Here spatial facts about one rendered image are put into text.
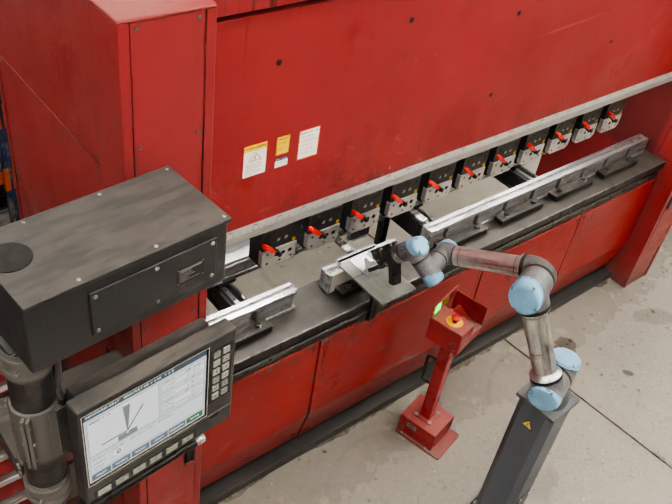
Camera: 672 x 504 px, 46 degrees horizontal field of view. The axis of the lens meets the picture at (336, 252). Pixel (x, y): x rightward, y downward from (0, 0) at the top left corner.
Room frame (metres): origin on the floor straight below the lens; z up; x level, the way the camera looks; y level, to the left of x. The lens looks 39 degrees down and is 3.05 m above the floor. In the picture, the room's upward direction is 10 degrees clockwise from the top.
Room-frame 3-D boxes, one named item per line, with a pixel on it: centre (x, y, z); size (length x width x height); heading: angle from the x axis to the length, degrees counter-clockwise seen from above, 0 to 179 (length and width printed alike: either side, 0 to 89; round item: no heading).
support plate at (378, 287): (2.39, -0.18, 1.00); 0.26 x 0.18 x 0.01; 45
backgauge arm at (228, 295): (2.45, 0.51, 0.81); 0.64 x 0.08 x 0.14; 45
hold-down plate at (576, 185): (3.44, -1.11, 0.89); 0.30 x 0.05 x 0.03; 135
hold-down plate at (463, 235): (2.87, -0.54, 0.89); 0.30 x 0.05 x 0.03; 135
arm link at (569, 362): (2.11, -0.90, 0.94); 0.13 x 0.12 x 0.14; 153
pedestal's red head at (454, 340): (2.48, -0.55, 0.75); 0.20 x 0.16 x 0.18; 148
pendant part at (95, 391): (1.27, 0.40, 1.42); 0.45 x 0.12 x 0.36; 140
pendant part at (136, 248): (1.29, 0.50, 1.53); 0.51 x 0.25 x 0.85; 140
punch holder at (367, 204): (2.47, -0.06, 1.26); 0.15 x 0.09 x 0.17; 135
